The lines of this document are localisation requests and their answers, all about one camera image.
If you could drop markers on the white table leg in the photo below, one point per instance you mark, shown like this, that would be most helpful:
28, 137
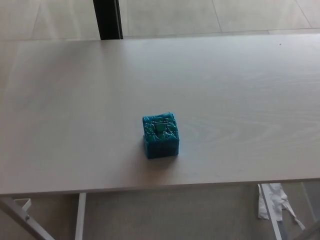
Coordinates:
275, 230
80, 217

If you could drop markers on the blue textured cube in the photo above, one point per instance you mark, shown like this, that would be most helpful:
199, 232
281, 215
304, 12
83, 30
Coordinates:
160, 147

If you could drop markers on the white crumpled paper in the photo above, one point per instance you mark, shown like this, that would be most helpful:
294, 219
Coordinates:
275, 197

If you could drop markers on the black vertical pillar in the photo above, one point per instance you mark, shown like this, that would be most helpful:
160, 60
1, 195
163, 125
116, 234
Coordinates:
107, 20

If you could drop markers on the white table bracket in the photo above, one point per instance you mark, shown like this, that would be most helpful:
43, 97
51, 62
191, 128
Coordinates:
27, 203

